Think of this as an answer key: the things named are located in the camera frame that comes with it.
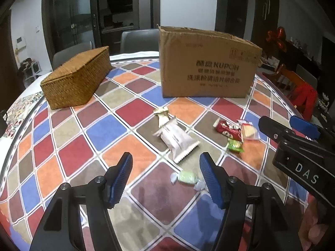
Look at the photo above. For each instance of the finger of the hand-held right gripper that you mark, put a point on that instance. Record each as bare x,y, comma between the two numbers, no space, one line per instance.
305,126
274,132

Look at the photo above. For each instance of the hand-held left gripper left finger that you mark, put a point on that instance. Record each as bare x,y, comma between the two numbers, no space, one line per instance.
121,180

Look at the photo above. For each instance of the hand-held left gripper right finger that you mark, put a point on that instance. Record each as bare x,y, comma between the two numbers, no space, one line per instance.
210,180

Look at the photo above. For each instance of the light green candy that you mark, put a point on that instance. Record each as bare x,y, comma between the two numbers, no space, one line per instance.
187,178

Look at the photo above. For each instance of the clear red-trimmed snack packet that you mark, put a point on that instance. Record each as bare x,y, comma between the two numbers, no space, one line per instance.
248,130

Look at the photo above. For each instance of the small gold snack packet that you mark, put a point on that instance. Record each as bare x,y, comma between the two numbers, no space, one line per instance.
162,113

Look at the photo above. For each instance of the brown cardboard box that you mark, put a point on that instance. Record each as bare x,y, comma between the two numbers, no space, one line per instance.
204,65

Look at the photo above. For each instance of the person's right hand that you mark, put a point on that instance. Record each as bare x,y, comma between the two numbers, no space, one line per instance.
322,231

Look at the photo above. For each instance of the red garment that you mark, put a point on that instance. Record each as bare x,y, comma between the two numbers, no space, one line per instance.
305,96

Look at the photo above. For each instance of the small green snack packet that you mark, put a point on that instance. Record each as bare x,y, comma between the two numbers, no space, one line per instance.
235,146

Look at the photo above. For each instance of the dark red snack packet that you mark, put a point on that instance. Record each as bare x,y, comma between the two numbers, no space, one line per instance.
229,129

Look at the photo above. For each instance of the wooden chair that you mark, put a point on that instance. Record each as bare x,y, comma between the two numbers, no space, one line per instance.
288,78

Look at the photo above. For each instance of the long white snack packet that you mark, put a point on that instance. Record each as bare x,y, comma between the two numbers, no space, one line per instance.
178,140

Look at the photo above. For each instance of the grey dining chair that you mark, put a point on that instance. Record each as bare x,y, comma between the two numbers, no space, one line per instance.
307,74
140,40
72,55

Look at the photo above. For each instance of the dark sideboard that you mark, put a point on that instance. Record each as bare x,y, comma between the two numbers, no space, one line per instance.
305,53

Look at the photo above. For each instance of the red foil balloons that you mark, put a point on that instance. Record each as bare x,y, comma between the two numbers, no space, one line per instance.
277,38

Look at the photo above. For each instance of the woven wicker basket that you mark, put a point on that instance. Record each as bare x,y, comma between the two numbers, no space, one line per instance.
76,78

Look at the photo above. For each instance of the patterned placemat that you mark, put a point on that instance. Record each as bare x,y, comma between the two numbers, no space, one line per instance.
22,109

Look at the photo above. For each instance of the white storage rack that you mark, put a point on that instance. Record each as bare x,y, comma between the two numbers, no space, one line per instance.
30,72

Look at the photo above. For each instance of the glass sliding door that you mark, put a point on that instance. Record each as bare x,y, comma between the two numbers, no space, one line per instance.
70,18

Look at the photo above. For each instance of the white wall intercom panel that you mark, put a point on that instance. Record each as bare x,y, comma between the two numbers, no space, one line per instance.
21,42

